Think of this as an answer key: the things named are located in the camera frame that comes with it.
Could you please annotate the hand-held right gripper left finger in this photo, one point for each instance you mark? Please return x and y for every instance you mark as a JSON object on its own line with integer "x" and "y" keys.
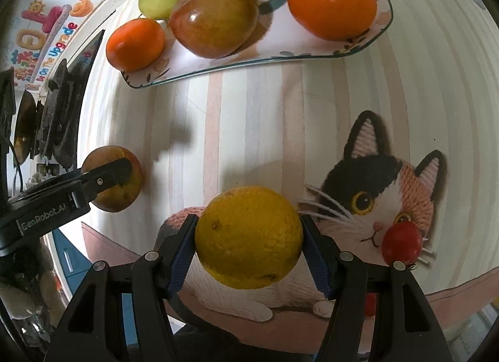
{"x": 183, "y": 260}

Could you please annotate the red green apple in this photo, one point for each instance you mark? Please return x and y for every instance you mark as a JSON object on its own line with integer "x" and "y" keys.
{"x": 117, "y": 200}
{"x": 214, "y": 18}

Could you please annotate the orange mandarin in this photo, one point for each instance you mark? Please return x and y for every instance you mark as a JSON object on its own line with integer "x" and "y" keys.
{"x": 134, "y": 44}
{"x": 331, "y": 3}

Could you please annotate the colourful wall sticker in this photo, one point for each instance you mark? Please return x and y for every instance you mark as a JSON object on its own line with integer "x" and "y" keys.
{"x": 43, "y": 30}

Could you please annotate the oval patterned plate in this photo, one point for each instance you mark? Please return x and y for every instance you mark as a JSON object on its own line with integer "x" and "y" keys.
{"x": 273, "y": 48}

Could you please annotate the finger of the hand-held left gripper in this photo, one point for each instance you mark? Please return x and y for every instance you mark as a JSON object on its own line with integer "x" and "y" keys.
{"x": 111, "y": 174}

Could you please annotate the yellow orange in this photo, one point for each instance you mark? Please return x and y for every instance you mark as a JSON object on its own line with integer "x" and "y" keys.
{"x": 249, "y": 237}

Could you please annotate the dark frying pan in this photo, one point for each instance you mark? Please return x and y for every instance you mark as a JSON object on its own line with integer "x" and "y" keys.
{"x": 25, "y": 122}

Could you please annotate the striped cat print table cloth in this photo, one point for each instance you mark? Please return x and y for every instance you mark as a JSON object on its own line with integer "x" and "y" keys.
{"x": 253, "y": 132}

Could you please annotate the black gas stove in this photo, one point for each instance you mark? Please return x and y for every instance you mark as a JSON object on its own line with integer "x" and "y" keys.
{"x": 66, "y": 112}

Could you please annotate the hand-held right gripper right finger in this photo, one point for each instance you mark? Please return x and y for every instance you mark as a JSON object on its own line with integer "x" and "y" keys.
{"x": 315, "y": 264}

